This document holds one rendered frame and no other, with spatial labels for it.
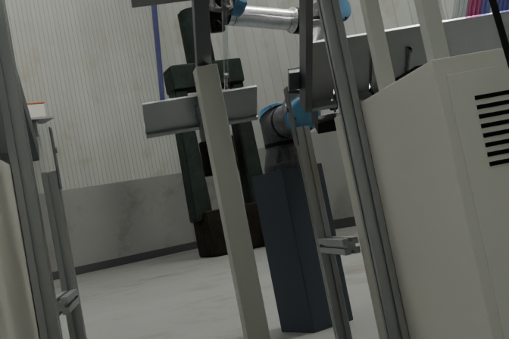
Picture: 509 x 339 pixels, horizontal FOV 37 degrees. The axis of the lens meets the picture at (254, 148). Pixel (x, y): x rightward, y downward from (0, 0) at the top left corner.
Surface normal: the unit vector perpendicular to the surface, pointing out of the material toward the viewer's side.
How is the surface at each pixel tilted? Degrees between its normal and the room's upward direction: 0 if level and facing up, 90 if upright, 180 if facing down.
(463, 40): 133
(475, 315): 90
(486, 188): 90
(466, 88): 90
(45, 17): 90
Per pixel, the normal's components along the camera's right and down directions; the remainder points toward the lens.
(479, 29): 0.24, 0.59
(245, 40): -0.80, 0.11
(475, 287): -0.97, 0.18
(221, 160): 0.21, -0.12
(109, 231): 0.57, -0.18
